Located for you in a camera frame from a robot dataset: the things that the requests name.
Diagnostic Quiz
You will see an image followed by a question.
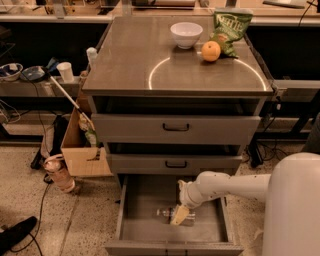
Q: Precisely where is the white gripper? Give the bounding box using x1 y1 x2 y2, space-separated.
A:
170 180 204 225

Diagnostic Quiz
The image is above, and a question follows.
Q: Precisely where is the clear plastic water bottle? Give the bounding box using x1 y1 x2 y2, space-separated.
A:
156 207 196 226

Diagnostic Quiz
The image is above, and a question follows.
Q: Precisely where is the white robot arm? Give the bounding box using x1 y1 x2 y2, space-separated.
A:
171 152 320 256

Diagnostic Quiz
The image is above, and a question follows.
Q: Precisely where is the middle grey drawer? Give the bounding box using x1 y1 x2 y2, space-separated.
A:
107 154 242 175

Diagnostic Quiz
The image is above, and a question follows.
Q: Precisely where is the bottom grey open drawer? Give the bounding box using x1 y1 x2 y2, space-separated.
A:
106 174 243 256

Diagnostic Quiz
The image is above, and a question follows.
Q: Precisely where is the top grey drawer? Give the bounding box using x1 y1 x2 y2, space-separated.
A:
92 114 260 145

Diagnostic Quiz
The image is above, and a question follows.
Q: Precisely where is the grey drawer cabinet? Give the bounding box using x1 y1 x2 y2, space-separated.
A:
81 15 275 256

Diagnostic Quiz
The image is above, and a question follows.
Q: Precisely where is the white bottle beside cabinet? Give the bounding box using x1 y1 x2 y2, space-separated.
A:
86 47 98 66

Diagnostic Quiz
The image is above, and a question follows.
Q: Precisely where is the cardboard box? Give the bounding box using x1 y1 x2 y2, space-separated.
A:
61 110 112 177

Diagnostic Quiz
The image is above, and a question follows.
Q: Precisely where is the person leg and shoe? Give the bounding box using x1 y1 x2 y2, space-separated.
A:
302 113 320 154

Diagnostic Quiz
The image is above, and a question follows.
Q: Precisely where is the orange fruit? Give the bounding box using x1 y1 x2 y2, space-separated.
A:
201 41 221 62

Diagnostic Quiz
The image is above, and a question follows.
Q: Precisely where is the white grabber stick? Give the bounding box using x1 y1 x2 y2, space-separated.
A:
41 67 95 130

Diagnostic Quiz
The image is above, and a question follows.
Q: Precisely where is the white ceramic bowl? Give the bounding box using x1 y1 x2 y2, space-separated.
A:
170 22 203 49

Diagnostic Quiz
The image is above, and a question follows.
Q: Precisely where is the black shoe left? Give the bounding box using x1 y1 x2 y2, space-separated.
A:
0 216 37 256

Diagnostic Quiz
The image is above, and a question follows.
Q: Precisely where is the white paper cup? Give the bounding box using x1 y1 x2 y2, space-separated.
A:
57 62 74 83

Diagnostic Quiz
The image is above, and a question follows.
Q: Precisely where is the green chips bag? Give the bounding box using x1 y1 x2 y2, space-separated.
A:
210 8 253 58

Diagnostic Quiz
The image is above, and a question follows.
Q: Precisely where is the dark plate on shelf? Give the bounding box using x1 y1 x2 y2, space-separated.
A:
20 66 46 82

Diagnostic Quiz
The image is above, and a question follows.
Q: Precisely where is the white bowl on shelf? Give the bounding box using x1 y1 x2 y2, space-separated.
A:
0 63 23 82

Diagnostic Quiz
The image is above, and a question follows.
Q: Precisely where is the black floor cables right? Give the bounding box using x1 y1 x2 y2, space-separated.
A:
248 139 290 169

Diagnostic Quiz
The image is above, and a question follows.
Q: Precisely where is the black floor cable left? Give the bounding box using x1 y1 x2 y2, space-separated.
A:
9 181 53 256

